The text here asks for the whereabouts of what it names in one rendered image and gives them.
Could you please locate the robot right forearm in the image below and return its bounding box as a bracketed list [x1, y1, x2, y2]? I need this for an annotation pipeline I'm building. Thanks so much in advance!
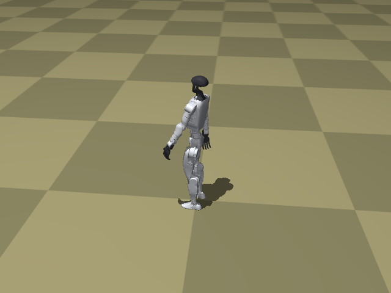
[203, 116, 209, 135]

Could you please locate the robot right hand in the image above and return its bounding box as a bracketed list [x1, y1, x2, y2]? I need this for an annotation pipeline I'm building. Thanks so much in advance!
[202, 130, 211, 149]

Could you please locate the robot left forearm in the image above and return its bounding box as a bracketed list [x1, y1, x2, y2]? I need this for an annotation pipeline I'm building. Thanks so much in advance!
[167, 125, 183, 147]

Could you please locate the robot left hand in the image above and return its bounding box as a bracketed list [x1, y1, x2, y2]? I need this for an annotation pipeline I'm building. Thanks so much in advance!
[163, 145, 174, 160]

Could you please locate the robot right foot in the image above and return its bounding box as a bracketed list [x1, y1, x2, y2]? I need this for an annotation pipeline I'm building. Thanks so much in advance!
[197, 191, 206, 199]

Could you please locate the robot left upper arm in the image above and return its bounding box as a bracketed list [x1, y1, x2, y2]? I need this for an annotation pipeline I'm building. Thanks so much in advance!
[178, 102, 197, 131]

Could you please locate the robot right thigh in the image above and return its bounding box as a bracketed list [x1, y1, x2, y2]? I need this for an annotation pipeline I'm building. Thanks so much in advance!
[194, 136, 205, 173]

